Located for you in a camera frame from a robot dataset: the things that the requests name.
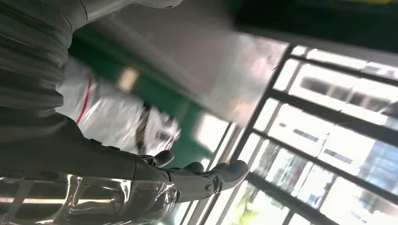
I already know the green conveyor belt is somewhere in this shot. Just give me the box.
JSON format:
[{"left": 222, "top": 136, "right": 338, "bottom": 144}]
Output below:
[{"left": 69, "top": 26, "right": 231, "bottom": 170}]

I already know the black inbound scanning machine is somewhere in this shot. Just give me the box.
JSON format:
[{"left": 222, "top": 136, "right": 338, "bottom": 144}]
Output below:
[{"left": 231, "top": 0, "right": 398, "bottom": 53}]

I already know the dark window frame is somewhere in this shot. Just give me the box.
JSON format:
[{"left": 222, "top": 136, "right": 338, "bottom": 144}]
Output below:
[{"left": 180, "top": 43, "right": 398, "bottom": 225}]

